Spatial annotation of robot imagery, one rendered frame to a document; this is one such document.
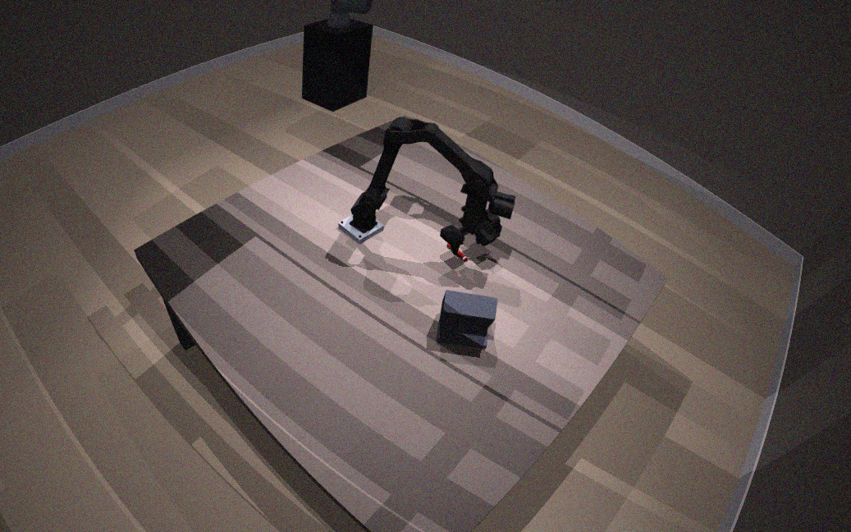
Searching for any dark blue sloped panel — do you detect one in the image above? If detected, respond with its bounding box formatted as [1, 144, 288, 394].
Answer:
[437, 290, 498, 349]

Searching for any red peg with white band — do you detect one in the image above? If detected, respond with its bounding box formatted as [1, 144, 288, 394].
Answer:
[447, 243, 468, 262]

